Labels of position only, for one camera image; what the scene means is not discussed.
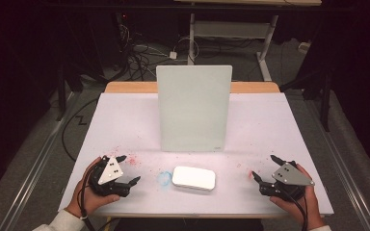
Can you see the black stand leg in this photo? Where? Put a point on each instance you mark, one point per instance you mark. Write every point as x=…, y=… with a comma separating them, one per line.
x=61, y=96

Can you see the small white floor box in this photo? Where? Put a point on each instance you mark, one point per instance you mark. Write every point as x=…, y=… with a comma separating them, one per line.
x=303, y=47

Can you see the white table mat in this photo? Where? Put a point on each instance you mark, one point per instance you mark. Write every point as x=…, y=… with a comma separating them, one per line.
x=125, y=128

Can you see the metal floor rail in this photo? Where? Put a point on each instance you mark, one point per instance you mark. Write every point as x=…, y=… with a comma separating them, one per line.
x=343, y=166
x=35, y=166

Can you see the wooden table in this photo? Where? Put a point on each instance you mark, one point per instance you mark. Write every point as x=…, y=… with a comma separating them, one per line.
x=125, y=87

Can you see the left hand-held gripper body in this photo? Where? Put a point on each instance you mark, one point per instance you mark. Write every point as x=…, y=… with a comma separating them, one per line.
x=110, y=173

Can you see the person's left hand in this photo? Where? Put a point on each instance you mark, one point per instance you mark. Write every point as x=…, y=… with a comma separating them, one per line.
x=93, y=202

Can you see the person's right hand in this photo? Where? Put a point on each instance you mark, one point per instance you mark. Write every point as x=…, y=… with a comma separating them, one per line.
x=308, y=205

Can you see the white glass whiteboard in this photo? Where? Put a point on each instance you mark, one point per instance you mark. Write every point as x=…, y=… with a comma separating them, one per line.
x=192, y=106

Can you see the white power adapter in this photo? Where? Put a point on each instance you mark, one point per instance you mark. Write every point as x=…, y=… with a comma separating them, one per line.
x=172, y=55

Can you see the white board eraser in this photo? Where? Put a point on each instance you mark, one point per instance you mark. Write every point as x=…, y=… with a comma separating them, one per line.
x=193, y=178

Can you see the white metal desk frame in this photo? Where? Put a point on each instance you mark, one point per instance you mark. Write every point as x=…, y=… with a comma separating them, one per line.
x=231, y=29

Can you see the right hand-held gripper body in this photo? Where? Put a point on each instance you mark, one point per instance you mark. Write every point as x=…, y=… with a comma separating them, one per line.
x=290, y=176

